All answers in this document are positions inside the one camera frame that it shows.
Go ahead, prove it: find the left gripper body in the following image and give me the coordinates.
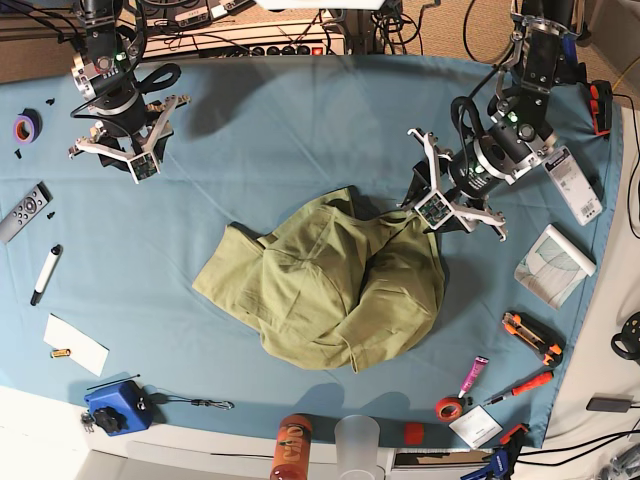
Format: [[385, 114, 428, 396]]
[[407, 117, 557, 242]]

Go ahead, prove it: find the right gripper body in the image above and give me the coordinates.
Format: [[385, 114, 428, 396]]
[[68, 95, 191, 184]]

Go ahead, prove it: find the olive green t-shirt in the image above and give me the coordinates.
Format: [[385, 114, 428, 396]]
[[193, 187, 445, 372]]

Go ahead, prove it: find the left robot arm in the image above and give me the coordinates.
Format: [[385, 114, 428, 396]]
[[399, 1, 585, 239]]

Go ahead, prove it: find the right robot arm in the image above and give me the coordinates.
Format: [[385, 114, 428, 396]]
[[69, 1, 346, 183]]

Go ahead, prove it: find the grey remote control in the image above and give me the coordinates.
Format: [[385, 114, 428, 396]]
[[0, 182, 52, 244]]

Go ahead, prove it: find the purple tape roll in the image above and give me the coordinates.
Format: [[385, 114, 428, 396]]
[[13, 108, 42, 144]]

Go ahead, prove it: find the white leaf pattern notebook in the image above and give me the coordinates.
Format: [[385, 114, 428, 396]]
[[514, 224, 596, 310]]

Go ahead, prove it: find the white black marker pen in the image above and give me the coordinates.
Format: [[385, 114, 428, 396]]
[[30, 244, 63, 306]]

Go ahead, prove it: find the clear packaged barcode box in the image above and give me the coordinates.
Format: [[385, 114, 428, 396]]
[[544, 146, 602, 226]]

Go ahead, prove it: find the pink glue tube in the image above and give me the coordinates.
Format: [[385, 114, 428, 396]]
[[458, 356, 489, 398]]

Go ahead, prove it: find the blue table cloth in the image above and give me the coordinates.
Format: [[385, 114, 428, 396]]
[[1, 56, 626, 447]]

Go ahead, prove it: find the orange black utility knife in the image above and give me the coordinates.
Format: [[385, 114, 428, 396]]
[[502, 312, 565, 369]]

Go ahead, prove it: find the black power strip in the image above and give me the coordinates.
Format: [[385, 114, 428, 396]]
[[214, 43, 343, 58]]

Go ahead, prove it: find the orange screwdriver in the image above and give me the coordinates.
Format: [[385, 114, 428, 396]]
[[483, 371, 554, 406]]

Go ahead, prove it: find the red tape roll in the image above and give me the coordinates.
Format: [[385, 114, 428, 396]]
[[435, 397, 466, 423]]

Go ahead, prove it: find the orange black tool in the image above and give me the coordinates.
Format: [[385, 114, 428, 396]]
[[589, 80, 613, 136]]

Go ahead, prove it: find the white paper card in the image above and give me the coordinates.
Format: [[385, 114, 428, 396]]
[[43, 314, 109, 377]]

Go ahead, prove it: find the small yellow battery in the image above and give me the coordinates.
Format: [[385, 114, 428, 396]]
[[50, 349, 71, 358]]

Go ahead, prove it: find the white square card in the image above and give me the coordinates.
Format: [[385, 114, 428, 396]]
[[449, 406, 502, 449]]

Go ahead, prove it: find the black zip tie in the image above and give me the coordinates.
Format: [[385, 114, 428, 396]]
[[86, 374, 141, 391]]

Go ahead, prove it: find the translucent plastic cup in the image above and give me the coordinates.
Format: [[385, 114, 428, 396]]
[[334, 415, 380, 480]]

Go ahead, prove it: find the blue orange clamp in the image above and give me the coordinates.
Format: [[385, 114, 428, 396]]
[[460, 423, 529, 480]]

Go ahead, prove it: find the blue box with knob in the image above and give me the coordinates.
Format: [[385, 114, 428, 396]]
[[84, 380, 153, 437]]

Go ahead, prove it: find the orange drink bottle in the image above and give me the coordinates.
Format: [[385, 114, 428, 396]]
[[270, 414, 312, 480]]

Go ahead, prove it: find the black lanyard with carabiner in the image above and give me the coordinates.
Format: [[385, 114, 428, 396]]
[[147, 392, 235, 411]]

